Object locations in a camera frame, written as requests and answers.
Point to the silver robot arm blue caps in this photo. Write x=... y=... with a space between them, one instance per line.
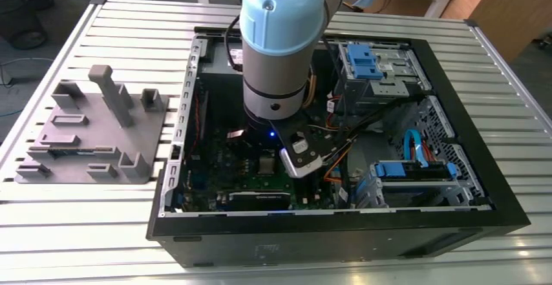
x=276 y=71

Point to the silver CPU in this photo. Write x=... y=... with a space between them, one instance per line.
x=266 y=165

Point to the grey power supply unit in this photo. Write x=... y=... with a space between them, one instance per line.
x=220 y=88

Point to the black graphics card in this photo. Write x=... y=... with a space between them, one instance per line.
x=258 y=201

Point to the silver optical drive cage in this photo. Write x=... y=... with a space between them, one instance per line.
x=388 y=91

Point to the blue plastic drive bracket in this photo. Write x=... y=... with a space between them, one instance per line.
x=361 y=62

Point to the blue disk carrier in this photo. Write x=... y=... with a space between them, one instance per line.
x=389 y=170

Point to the CPU socket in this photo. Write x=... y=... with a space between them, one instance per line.
x=266 y=175

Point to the black PC case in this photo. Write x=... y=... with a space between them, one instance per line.
x=301 y=249

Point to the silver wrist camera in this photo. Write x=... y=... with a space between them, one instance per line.
x=301 y=165

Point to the green motherboard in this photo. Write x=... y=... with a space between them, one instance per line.
x=232 y=175

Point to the wooden cabinet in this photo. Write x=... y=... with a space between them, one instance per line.
x=513 y=13

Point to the green RAM stick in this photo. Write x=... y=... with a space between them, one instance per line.
x=68 y=152

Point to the silver hard disk cage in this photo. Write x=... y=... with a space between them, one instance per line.
x=370 y=197

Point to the black RAM stick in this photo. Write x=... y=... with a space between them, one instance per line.
x=316 y=189

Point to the grey parts rack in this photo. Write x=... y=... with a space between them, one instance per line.
x=98 y=136

